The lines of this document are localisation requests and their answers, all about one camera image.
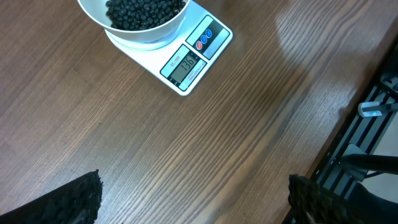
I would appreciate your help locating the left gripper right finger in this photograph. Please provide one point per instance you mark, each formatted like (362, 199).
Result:
(312, 203)

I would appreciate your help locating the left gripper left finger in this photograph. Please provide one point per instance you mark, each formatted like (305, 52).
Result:
(78, 201)

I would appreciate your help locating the white digital kitchen scale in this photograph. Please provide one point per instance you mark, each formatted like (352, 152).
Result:
(181, 59)

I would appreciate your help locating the white bowl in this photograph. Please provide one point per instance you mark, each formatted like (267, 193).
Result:
(96, 10)

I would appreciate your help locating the black beans in bowl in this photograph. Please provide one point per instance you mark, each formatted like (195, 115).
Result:
(134, 15)

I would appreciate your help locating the black aluminium base frame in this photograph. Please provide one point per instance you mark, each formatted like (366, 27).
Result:
(352, 157)

